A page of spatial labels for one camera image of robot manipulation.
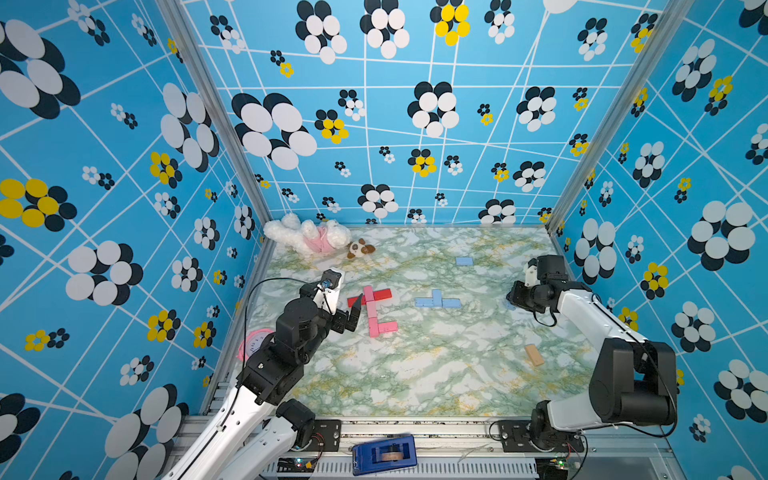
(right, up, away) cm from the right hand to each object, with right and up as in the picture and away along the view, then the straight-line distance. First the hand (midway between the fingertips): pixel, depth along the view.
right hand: (517, 295), depth 91 cm
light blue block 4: (-12, +10, +18) cm, 24 cm away
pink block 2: (-45, -5, +6) cm, 46 cm away
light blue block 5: (-4, -2, -4) cm, 6 cm away
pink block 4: (-40, -10, +1) cm, 41 cm away
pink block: (-46, -1, +9) cm, 47 cm away
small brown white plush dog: (-51, +15, +17) cm, 56 cm away
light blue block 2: (-23, -2, +8) cm, 25 cm away
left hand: (-49, +6, -21) cm, 54 cm away
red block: (-52, -3, +10) cm, 54 cm away
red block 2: (-42, -1, +9) cm, 43 cm away
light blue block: (-27, -3, +7) cm, 28 cm away
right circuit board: (+1, -37, -20) cm, 43 cm away
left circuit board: (-62, -39, -19) cm, 76 cm away
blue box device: (-40, -33, -24) cm, 57 cm away
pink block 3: (-44, -10, +1) cm, 45 cm away
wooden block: (+4, -17, -4) cm, 18 cm away
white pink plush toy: (-73, +18, +14) cm, 77 cm away
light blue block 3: (-19, -4, +7) cm, 20 cm away
